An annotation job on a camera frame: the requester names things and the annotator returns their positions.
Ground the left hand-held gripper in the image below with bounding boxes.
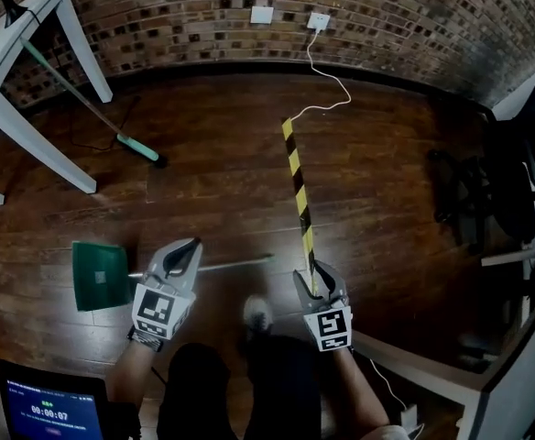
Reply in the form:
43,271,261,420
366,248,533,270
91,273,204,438
131,237,203,341

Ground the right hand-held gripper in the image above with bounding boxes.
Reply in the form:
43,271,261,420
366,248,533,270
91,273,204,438
292,258,355,354

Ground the green long-handled dustpan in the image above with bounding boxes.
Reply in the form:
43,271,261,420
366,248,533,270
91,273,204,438
71,240,277,313

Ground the person's left forearm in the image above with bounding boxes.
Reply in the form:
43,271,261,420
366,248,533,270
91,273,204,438
105,336,166,405

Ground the person's right forearm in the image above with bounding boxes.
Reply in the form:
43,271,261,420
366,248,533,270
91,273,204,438
331,346,390,430

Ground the person's right white shoe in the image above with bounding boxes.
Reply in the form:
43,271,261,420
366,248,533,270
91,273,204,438
242,294,273,338

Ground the yellow black striped floor tape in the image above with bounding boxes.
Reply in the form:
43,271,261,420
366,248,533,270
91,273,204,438
280,116,318,295

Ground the person's right leg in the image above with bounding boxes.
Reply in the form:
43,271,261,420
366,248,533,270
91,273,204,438
244,335,323,440

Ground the person's leg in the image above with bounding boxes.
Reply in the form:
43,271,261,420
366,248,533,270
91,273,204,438
244,335,323,440
156,342,250,440

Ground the person's left leg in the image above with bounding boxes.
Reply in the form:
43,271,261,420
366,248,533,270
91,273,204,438
156,342,250,440

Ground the green broom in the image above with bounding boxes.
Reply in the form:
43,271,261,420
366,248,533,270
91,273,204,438
19,37,169,170

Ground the white power adapter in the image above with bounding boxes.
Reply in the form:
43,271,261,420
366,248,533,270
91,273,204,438
399,403,427,440

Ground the person's beige top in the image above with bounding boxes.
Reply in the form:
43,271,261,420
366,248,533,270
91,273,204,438
367,422,410,440

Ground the black tablet with blue screen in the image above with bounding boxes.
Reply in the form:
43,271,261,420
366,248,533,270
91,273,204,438
0,358,111,440

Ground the black office chair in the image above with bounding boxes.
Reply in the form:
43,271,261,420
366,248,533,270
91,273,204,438
427,61,535,251

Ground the grey desk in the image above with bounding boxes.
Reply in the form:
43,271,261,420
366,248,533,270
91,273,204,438
353,234,535,440

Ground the white shade table lamp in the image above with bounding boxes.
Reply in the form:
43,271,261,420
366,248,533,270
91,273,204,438
0,0,29,29

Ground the black white wrist strap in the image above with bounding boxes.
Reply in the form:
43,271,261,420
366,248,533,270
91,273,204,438
127,326,164,352

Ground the black tablet mount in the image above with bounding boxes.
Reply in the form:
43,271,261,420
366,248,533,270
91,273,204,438
106,400,141,440

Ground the thin white power cable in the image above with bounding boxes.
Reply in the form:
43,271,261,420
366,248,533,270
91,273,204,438
289,28,409,412

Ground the white wall socket with plug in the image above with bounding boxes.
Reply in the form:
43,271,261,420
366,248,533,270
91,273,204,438
306,11,332,34

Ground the blank white wall plate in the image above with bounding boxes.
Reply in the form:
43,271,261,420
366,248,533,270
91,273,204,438
249,5,275,25

